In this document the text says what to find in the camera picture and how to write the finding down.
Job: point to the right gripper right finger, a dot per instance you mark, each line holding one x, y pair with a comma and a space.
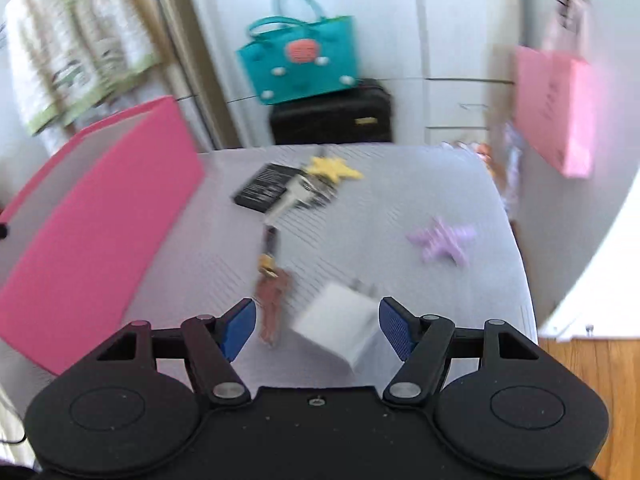
422, 343

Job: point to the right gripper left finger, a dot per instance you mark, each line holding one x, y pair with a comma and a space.
212, 344

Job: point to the white power adapter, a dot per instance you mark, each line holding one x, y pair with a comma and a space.
339, 321

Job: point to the silver key bunch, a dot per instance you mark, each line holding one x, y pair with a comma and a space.
271, 287

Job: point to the purple starfish hair clip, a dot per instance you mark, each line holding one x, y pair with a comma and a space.
440, 239

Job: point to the pink cardboard box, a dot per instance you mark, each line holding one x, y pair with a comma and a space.
87, 226

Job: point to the yellow starfish hair clip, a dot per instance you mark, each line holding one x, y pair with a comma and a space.
334, 169

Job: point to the clear plastic bag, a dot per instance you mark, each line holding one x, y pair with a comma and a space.
511, 146

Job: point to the black suitcase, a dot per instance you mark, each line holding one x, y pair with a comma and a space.
359, 115

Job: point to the pink shopping bag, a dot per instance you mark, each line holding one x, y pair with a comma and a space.
557, 92

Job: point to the teal felt handbag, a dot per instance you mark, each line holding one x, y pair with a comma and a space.
287, 59

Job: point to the grey wardrobe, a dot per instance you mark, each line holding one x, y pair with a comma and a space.
447, 63

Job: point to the white fleece robe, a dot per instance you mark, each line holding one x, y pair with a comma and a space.
66, 56

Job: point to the black clothes rack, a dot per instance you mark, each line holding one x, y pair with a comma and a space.
204, 103

